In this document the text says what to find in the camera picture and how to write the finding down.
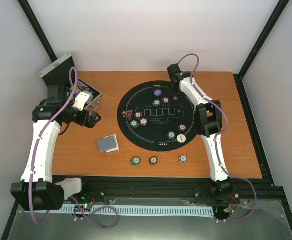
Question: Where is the red chip mat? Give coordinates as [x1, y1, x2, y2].
[134, 112, 142, 120]
[162, 97, 170, 104]
[178, 124, 186, 132]

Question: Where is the round black poker mat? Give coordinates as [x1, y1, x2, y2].
[117, 80, 197, 152]

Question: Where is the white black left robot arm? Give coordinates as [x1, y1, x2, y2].
[10, 85, 101, 212]

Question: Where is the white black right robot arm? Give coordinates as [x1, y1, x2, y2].
[167, 63, 232, 203]

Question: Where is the green poker chip stack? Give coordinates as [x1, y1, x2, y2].
[130, 156, 141, 166]

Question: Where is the aluminium poker case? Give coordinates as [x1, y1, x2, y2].
[39, 53, 102, 112]

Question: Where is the green chip top mat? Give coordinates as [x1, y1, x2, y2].
[153, 99, 161, 107]

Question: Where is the white playing card box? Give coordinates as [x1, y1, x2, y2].
[106, 134, 119, 154]

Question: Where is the purple round blind button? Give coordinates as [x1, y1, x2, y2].
[153, 89, 162, 97]

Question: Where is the light blue cable duct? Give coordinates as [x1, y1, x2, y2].
[60, 203, 215, 218]

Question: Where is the blue chip mat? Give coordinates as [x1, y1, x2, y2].
[140, 118, 148, 126]

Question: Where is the red brown poker chip stack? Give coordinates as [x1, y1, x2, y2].
[148, 156, 158, 166]

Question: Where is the white dealer button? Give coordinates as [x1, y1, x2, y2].
[176, 134, 186, 144]

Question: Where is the blue white poker chip stack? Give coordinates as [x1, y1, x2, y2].
[178, 154, 188, 164]

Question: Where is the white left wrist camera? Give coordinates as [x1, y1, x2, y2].
[72, 91, 93, 111]

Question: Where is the red chip top mat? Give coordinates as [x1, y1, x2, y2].
[162, 97, 170, 104]

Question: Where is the blue playing card deck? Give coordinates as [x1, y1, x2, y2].
[97, 134, 118, 152]

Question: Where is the triangular all-in marker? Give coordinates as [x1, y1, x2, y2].
[121, 110, 133, 121]

